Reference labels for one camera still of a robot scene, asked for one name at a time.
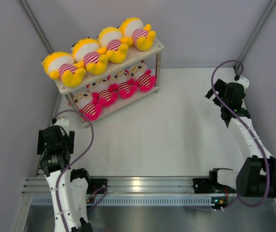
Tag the pink plush shelf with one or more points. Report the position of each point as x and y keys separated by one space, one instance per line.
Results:
x=88 y=105
x=100 y=91

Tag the right corner aluminium post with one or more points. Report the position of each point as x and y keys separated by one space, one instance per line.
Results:
x=262 y=20

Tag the pink plush shelf left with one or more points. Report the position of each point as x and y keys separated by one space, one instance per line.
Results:
x=88 y=105

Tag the pink plush with glasses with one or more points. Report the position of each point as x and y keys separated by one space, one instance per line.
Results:
x=120 y=82

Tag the yellow frog plush front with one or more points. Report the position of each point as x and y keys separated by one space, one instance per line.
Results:
x=62 y=66

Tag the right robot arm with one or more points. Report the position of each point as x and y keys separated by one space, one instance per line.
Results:
x=257 y=176

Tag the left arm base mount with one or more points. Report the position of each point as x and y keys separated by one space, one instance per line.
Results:
x=96 y=191

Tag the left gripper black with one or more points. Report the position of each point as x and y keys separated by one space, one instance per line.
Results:
x=68 y=139

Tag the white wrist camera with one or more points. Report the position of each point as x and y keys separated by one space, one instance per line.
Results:
x=61 y=121
x=243 y=81

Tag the white two-tier shelf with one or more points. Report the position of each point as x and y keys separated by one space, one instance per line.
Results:
x=134 y=56

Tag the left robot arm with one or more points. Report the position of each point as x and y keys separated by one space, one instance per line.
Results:
x=68 y=187

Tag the yellow plush on shelf top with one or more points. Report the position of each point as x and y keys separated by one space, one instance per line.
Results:
x=141 y=35

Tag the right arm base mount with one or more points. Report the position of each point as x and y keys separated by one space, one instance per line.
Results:
x=210 y=185

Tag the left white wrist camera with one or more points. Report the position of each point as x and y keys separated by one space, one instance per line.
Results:
x=61 y=121

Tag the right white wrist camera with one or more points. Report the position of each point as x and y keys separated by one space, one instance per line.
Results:
x=243 y=81

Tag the aluminium front rail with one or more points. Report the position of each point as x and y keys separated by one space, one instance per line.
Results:
x=151 y=184

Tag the left corner aluminium post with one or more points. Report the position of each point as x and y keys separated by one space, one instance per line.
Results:
x=36 y=25

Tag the corner aluminium post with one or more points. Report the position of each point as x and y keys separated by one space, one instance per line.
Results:
x=36 y=25
x=262 y=20

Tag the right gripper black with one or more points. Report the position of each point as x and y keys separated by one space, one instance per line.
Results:
x=220 y=86

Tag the white slotted cable duct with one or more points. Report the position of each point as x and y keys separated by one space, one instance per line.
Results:
x=151 y=200

